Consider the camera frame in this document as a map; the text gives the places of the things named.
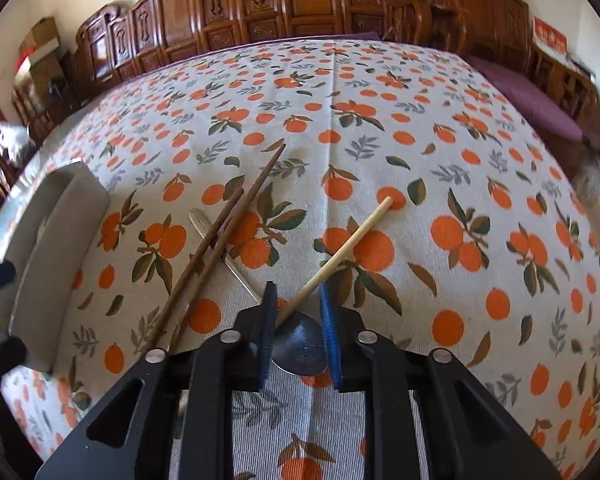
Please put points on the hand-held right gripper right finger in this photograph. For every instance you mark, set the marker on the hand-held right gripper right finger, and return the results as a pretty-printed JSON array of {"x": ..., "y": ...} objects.
[{"x": 332, "y": 345}]

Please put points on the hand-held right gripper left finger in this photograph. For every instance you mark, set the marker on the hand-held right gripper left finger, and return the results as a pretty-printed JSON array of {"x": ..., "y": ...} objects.
[{"x": 267, "y": 340}]

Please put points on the metal spoon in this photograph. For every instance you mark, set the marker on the metal spoon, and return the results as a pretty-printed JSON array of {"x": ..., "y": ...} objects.
[{"x": 300, "y": 347}]

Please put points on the rectangular metal tray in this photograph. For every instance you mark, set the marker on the rectangular metal tray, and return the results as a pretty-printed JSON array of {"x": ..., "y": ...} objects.
[{"x": 55, "y": 220}]

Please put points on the light bamboo chopstick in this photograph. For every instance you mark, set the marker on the light bamboo chopstick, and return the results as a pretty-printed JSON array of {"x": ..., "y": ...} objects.
[{"x": 345, "y": 250}]

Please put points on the brown wooden chopstick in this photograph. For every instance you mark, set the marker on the brown wooden chopstick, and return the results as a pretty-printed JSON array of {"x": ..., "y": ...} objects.
[
  {"x": 205, "y": 241},
  {"x": 250, "y": 195}
]

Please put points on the white plastic bag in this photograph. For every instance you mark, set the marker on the white plastic bag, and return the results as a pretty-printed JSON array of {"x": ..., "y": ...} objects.
[{"x": 15, "y": 137}]

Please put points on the orange fruit print tablecloth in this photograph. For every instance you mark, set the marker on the orange fruit print tablecloth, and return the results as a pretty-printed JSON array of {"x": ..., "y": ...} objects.
[{"x": 380, "y": 160}]

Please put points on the white cardboard box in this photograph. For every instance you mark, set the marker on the white cardboard box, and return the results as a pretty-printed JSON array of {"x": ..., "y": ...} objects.
[{"x": 37, "y": 62}]

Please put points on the brown cardboard box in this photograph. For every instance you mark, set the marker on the brown cardboard box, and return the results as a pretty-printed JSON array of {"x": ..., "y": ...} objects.
[{"x": 40, "y": 32}]

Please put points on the white mop head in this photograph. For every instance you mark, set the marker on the white mop head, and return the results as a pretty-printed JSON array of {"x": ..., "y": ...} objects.
[{"x": 589, "y": 170}]

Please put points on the long purple sofa cushion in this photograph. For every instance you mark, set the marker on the long purple sofa cushion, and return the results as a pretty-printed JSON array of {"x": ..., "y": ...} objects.
[{"x": 360, "y": 35}]

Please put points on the purple armchair cushion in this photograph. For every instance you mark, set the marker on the purple armchair cushion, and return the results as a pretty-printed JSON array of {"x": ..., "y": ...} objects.
[{"x": 530, "y": 100}]

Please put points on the carved wooden sofa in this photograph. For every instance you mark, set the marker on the carved wooden sofa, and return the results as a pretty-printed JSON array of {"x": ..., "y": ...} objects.
[{"x": 260, "y": 5}]

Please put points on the carved wooden armchair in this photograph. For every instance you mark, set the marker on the carved wooden armchair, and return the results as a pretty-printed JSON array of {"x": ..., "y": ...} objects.
[{"x": 485, "y": 5}]

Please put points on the red gift box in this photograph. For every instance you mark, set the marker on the red gift box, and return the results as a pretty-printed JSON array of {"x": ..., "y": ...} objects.
[{"x": 551, "y": 35}]

